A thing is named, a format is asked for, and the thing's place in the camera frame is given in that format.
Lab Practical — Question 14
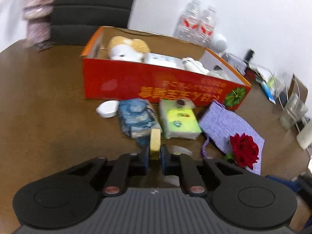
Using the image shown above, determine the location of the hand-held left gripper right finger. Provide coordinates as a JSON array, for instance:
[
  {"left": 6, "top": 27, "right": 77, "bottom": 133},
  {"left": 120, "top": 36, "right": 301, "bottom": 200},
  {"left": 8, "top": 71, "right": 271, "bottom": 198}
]
[{"left": 160, "top": 144, "right": 245, "bottom": 198}]

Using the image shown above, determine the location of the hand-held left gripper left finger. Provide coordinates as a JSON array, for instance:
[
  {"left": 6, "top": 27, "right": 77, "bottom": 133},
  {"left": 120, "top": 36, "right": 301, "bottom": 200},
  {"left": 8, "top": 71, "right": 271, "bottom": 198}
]
[{"left": 67, "top": 146, "right": 150, "bottom": 198}]

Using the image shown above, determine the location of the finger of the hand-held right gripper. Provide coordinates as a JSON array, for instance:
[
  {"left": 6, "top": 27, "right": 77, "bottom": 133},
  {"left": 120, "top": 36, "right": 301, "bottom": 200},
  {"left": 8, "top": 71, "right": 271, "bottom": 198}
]
[{"left": 266, "top": 173, "right": 312, "bottom": 200}]

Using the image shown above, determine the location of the yellow tape roll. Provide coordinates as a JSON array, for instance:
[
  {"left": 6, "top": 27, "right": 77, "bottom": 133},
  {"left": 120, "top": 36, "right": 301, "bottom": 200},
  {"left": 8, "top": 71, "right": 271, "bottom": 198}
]
[{"left": 150, "top": 128, "right": 161, "bottom": 161}]

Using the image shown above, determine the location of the green tissue pack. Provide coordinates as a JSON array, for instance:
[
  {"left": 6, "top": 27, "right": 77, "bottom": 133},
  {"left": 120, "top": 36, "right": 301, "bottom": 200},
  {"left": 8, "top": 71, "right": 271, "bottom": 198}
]
[{"left": 159, "top": 99, "right": 203, "bottom": 140}]

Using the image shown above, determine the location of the small clear packet dark button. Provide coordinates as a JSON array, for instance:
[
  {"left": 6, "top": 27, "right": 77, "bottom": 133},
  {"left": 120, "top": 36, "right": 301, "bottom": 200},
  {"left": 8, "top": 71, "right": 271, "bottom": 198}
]
[{"left": 174, "top": 98, "right": 195, "bottom": 109}]

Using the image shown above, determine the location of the purple knitted pouch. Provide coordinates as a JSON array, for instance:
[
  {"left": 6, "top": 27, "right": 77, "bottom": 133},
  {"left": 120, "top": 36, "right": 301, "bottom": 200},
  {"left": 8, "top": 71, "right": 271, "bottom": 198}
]
[{"left": 198, "top": 100, "right": 265, "bottom": 176}]

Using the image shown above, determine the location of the orange cardboard box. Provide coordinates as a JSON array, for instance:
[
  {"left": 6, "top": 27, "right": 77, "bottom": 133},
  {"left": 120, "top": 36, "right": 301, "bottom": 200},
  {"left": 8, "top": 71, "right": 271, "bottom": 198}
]
[{"left": 80, "top": 26, "right": 252, "bottom": 110}]

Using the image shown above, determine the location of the clear plastic container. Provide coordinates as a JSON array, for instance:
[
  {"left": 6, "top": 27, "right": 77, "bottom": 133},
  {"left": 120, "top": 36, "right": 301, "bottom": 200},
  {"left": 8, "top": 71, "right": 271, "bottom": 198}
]
[{"left": 279, "top": 94, "right": 309, "bottom": 130}]

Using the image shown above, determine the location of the blue wet wipes packet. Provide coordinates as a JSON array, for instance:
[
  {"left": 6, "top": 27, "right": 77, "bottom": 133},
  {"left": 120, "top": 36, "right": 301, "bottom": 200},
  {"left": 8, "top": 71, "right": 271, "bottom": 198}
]
[{"left": 118, "top": 98, "right": 163, "bottom": 140}]

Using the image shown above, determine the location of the white flat device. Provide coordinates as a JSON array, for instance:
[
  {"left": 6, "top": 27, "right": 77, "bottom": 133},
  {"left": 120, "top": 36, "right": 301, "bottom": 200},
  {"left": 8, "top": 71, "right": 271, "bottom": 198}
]
[{"left": 296, "top": 124, "right": 312, "bottom": 151}]

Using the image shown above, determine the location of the red artificial rose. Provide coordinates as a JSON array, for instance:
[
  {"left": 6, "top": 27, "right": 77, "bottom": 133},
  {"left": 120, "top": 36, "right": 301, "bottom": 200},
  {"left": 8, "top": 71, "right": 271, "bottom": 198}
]
[{"left": 224, "top": 133, "right": 260, "bottom": 169}]

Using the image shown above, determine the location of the small white dish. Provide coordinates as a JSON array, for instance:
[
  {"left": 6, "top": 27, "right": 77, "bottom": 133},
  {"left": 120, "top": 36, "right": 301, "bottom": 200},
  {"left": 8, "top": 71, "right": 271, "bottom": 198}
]
[{"left": 96, "top": 100, "right": 120, "bottom": 119}]

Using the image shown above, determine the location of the small brown cardboard box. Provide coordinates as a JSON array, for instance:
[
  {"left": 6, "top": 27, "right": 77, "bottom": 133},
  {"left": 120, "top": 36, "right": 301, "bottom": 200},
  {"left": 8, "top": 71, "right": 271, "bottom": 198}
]
[{"left": 289, "top": 73, "right": 309, "bottom": 103}]

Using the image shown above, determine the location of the white cloth item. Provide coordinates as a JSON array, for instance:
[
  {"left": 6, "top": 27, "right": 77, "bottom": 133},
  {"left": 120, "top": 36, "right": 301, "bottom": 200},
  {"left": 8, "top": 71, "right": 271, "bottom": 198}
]
[{"left": 182, "top": 57, "right": 210, "bottom": 75}]

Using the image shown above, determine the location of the tan and white plush dog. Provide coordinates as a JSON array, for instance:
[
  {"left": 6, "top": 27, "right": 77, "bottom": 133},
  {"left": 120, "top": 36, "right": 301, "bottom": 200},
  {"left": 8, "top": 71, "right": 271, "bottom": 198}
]
[{"left": 107, "top": 36, "right": 151, "bottom": 63}]

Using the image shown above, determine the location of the white round speaker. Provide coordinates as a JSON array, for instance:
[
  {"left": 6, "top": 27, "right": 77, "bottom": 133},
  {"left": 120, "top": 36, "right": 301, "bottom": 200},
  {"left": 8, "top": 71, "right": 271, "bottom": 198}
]
[{"left": 208, "top": 33, "right": 229, "bottom": 53}]

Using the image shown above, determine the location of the clear water bottle red label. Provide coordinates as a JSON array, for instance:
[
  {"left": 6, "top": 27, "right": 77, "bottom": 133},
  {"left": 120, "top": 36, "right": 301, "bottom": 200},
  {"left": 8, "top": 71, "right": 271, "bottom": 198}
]
[
  {"left": 195, "top": 5, "right": 218, "bottom": 47},
  {"left": 174, "top": 0, "right": 203, "bottom": 42}
]

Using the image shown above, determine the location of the dark printed card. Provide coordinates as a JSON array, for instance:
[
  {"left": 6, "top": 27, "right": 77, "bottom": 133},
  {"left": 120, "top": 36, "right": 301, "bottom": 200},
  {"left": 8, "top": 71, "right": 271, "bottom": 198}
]
[{"left": 34, "top": 40, "right": 54, "bottom": 52}]

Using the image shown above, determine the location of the black office chair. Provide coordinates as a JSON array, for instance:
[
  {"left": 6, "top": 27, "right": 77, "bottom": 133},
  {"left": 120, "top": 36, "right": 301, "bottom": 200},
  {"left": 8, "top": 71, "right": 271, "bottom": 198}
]
[{"left": 50, "top": 0, "right": 139, "bottom": 46}]

